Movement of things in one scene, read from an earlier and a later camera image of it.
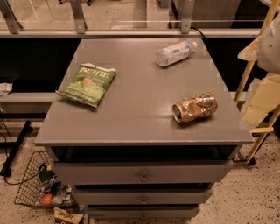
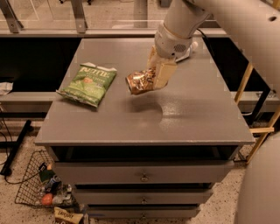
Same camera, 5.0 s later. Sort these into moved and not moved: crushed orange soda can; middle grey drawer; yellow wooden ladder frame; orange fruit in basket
Moved: crushed orange soda can
Not moved: middle grey drawer; yellow wooden ladder frame; orange fruit in basket
